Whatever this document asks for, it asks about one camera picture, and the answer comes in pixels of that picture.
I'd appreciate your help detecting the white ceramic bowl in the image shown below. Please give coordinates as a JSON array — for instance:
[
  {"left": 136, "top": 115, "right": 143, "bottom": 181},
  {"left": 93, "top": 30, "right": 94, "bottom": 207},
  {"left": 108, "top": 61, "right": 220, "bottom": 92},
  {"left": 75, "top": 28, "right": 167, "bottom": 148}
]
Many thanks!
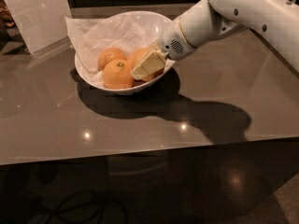
[{"left": 74, "top": 10, "right": 183, "bottom": 96}]

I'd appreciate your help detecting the clear acrylic sign holder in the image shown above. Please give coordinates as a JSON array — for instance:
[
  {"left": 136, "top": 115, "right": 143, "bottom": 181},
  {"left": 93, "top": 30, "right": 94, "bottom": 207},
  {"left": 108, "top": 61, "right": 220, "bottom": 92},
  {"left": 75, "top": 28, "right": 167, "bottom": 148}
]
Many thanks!
[{"left": 4, "top": 0, "right": 71, "bottom": 54}]

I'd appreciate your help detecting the orange fruit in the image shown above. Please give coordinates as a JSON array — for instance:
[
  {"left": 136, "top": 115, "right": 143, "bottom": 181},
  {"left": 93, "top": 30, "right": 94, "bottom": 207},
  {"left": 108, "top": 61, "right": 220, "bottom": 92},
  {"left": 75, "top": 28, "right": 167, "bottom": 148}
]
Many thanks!
[
  {"left": 102, "top": 59, "right": 135, "bottom": 90},
  {"left": 127, "top": 48, "right": 164, "bottom": 82},
  {"left": 97, "top": 48, "right": 126, "bottom": 70}
]

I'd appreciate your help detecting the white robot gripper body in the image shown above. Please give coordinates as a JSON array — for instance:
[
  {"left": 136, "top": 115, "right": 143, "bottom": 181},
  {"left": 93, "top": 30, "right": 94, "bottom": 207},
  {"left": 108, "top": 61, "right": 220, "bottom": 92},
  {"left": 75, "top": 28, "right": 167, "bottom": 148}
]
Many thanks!
[{"left": 157, "top": 20, "right": 196, "bottom": 61}]

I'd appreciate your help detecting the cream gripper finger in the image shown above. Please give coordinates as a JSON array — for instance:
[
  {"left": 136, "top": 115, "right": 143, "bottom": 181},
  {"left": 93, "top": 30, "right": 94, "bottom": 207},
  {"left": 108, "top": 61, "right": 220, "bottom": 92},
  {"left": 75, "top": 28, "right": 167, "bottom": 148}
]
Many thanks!
[{"left": 131, "top": 49, "right": 166, "bottom": 80}]

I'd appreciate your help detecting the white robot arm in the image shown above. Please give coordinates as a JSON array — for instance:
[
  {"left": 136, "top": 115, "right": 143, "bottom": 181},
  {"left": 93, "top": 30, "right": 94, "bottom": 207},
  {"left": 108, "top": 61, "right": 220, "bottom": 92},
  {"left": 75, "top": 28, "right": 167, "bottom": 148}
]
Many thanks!
[{"left": 149, "top": 0, "right": 299, "bottom": 72}]

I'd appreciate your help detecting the white paper napkin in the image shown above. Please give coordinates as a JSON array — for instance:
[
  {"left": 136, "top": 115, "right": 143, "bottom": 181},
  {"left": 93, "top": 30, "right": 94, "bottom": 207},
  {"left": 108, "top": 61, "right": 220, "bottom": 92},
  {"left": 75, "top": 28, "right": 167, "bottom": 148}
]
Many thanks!
[{"left": 65, "top": 15, "right": 157, "bottom": 87}]

